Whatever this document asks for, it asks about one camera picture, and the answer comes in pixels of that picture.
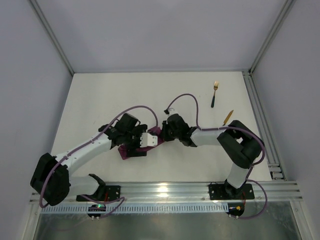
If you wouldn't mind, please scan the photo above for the right controller board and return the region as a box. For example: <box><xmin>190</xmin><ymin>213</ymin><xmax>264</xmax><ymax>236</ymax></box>
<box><xmin>226</xmin><ymin>202</ymin><xmax>245</xmax><ymax>219</ymax></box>

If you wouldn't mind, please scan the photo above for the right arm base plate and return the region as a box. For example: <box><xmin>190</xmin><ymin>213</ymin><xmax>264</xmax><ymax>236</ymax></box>
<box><xmin>208</xmin><ymin>183</ymin><xmax>255</xmax><ymax>200</ymax></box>

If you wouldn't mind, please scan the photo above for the right frame post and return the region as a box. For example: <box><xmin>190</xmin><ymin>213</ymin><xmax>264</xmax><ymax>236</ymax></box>
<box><xmin>248</xmin><ymin>0</ymin><xmax>296</xmax><ymax>75</ymax></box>

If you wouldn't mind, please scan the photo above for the left frame post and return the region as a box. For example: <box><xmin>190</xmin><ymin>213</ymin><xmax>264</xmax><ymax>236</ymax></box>
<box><xmin>28</xmin><ymin>0</ymin><xmax>75</xmax><ymax>76</ymax></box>

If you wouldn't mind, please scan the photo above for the purple satin napkin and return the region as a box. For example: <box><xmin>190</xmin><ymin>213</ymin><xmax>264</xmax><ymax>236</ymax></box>
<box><xmin>121</xmin><ymin>126</ymin><xmax>165</xmax><ymax>160</ymax></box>

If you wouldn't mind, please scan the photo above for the gold fork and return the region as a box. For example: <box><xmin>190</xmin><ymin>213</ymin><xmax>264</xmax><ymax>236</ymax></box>
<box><xmin>210</xmin><ymin>81</ymin><xmax>219</xmax><ymax>108</ymax></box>

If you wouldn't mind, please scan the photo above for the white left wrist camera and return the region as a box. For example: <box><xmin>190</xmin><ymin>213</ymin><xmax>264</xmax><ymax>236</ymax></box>
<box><xmin>140</xmin><ymin>132</ymin><xmax>158</xmax><ymax>148</ymax></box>

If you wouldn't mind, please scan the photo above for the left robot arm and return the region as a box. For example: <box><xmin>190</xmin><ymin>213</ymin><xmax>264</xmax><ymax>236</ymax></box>
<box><xmin>30</xmin><ymin>113</ymin><xmax>148</xmax><ymax>206</ymax></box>

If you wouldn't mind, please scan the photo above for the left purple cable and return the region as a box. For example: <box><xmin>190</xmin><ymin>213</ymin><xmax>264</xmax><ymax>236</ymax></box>
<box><xmin>39</xmin><ymin>105</ymin><xmax>159</xmax><ymax>220</ymax></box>

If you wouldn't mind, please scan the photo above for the slotted cable duct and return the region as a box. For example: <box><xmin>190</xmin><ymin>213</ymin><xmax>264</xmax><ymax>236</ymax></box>
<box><xmin>41</xmin><ymin>202</ymin><xmax>228</xmax><ymax>214</ymax></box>

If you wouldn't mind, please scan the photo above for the right aluminium rail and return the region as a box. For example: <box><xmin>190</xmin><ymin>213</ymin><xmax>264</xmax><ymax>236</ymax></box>
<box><xmin>242</xmin><ymin>70</ymin><xmax>286</xmax><ymax>181</ymax></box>

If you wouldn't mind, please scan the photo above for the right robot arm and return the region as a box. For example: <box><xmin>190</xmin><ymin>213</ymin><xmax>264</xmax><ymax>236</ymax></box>
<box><xmin>160</xmin><ymin>113</ymin><xmax>265</xmax><ymax>199</ymax></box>

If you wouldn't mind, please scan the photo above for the front aluminium rail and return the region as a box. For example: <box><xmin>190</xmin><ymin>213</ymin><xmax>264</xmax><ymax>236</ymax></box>
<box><xmin>28</xmin><ymin>181</ymin><xmax>304</xmax><ymax>205</ymax></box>

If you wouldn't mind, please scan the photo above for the frame post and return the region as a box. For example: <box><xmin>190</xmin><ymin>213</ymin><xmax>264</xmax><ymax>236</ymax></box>
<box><xmin>248</xmin><ymin>0</ymin><xmax>296</xmax><ymax>75</ymax></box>
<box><xmin>28</xmin><ymin>0</ymin><xmax>75</xmax><ymax>76</ymax></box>

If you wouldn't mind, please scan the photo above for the aluminium rail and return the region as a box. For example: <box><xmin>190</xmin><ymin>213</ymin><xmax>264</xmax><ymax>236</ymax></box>
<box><xmin>28</xmin><ymin>181</ymin><xmax>304</xmax><ymax>205</ymax></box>
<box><xmin>242</xmin><ymin>70</ymin><xmax>286</xmax><ymax>181</ymax></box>

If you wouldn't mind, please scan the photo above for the left controller board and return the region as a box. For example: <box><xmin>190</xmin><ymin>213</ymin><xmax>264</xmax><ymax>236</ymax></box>
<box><xmin>87</xmin><ymin>204</ymin><xmax>107</xmax><ymax>221</ymax></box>

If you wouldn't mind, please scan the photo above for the controller board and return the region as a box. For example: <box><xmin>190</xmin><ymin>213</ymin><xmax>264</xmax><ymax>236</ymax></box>
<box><xmin>87</xmin><ymin>204</ymin><xmax>107</xmax><ymax>221</ymax></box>
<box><xmin>226</xmin><ymin>202</ymin><xmax>245</xmax><ymax>219</ymax></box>

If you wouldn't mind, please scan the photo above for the black handled gold knife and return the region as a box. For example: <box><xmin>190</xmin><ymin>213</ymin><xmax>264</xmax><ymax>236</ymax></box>
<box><xmin>223</xmin><ymin>110</ymin><xmax>234</xmax><ymax>126</ymax></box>

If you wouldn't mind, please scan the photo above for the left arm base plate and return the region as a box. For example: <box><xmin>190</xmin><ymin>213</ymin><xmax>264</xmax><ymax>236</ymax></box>
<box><xmin>76</xmin><ymin>185</ymin><xmax>121</xmax><ymax>202</ymax></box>

